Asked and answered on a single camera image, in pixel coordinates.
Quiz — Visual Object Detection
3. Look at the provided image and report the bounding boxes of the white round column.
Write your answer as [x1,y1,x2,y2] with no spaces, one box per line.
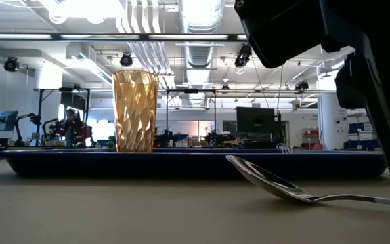
[318,93,349,151]

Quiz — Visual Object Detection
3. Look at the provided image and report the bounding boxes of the long ceiling light bar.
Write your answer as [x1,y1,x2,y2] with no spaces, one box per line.
[0,32,250,42]

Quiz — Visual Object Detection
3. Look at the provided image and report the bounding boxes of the silver metal spoon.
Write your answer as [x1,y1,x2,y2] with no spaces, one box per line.
[225,155,390,209]

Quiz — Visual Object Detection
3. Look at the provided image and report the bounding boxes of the silver ceiling air duct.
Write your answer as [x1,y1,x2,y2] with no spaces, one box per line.
[177,0,226,70]

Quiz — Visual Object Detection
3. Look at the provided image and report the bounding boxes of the blue storage bins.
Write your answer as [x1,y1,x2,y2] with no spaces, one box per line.
[348,122,374,134]

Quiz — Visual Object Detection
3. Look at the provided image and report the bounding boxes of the blue plastic tray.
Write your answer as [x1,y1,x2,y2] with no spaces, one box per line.
[0,148,388,179]

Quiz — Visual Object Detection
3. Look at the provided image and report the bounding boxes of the person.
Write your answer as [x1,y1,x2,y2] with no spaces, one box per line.
[64,108,89,148]

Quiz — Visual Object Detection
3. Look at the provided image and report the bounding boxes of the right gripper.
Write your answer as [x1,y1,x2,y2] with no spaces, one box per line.
[234,0,390,110]

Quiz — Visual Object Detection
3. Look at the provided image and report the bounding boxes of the black computer monitor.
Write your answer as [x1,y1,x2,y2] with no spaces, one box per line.
[236,106,282,134]

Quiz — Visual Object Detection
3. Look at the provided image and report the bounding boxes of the black metal rig frame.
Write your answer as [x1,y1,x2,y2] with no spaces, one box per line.
[165,89,217,146]
[37,87,91,146]

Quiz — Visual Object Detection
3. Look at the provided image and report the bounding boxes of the amber faceted plastic cup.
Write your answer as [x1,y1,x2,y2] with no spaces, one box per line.
[112,69,160,153]

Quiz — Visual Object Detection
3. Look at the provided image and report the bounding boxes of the tilted laptop screen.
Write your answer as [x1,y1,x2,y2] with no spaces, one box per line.
[0,110,19,131]

